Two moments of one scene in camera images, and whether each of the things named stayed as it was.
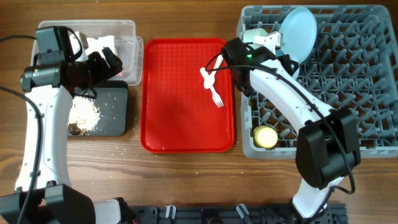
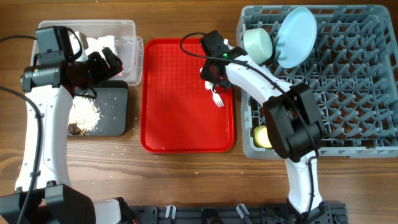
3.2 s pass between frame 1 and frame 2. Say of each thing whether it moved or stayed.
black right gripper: moved
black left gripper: stayed
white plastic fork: stayed
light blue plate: stayed
